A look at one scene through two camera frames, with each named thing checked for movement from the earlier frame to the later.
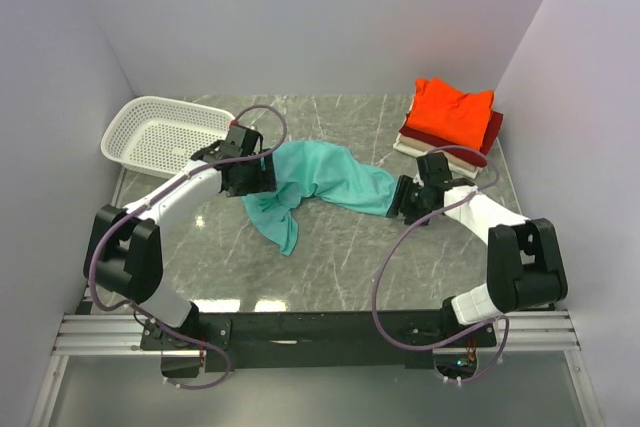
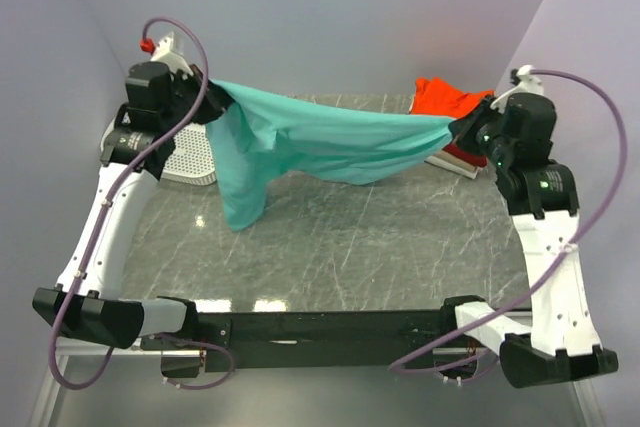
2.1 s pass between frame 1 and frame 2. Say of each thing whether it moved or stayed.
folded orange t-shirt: stayed
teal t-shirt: moved
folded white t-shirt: stayed
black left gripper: moved
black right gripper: moved
